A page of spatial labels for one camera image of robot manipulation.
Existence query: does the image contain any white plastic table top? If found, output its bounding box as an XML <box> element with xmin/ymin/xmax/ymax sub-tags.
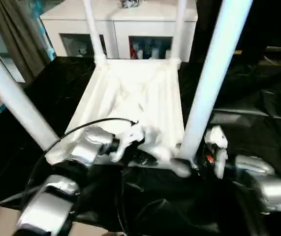
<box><xmin>44</xmin><ymin>58</ymin><xmax>192</xmax><ymax>178</ymax></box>

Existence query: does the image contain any white plastic table leg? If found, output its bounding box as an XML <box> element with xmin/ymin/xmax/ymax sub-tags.
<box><xmin>0</xmin><ymin>36</ymin><xmax>60</xmax><ymax>152</ymax></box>
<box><xmin>179</xmin><ymin>0</ymin><xmax>254</xmax><ymax>161</ymax></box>
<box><xmin>82</xmin><ymin>0</ymin><xmax>107</xmax><ymax>65</ymax></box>
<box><xmin>169</xmin><ymin>0</ymin><xmax>188</xmax><ymax>64</ymax></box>

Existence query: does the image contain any black mat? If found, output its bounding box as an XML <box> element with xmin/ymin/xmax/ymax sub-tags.
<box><xmin>0</xmin><ymin>55</ymin><xmax>281</xmax><ymax>236</ymax></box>

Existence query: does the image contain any white glass-door cabinet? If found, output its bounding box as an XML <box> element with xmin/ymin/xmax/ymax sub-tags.
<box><xmin>39</xmin><ymin>0</ymin><xmax>199</xmax><ymax>62</ymax></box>

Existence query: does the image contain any black speaker with gold label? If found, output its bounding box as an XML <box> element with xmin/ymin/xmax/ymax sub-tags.
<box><xmin>189</xmin><ymin>0</ymin><xmax>281</xmax><ymax>59</ymax></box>

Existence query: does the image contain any clear glass jar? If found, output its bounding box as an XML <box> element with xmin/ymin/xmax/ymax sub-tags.
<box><xmin>119</xmin><ymin>0</ymin><xmax>141</xmax><ymax>8</ymax></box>

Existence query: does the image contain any light blue plastic rack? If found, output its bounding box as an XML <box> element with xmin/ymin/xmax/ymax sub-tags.
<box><xmin>31</xmin><ymin>0</ymin><xmax>56</xmax><ymax>59</ymax></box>

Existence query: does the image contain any glass sliding door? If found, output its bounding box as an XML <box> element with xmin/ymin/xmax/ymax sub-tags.
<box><xmin>0</xmin><ymin>24</ymin><xmax>25</xmax><ymax>85</ymax></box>

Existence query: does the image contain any grey-brown curtain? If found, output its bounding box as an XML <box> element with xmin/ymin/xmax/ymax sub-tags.
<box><xmin>0</xmin><ymin>0</ymin><xmax>53</xmax><ymax>82</ymax></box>

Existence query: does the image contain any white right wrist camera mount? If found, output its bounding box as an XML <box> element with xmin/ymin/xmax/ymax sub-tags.
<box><xmin>204</xmin><ymin>125</ymin><xmax>229</xmax><ymax>179</ymax></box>

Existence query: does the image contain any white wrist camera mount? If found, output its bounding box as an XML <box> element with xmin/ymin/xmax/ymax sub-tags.
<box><xmin>113</xmin><ymin>120</ymin><xmax>151</xmax><ymax>163</ymax></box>
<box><xmin>204</xmin><ymin>125</ymin><xmax>229</xmax><ymax>179</ymax></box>

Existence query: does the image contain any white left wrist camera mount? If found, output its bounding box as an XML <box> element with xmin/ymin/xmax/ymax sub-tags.
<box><xmin>113</xmin><ymin>120</ymin><xmax>151</xmax><ymax>163</ymax></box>

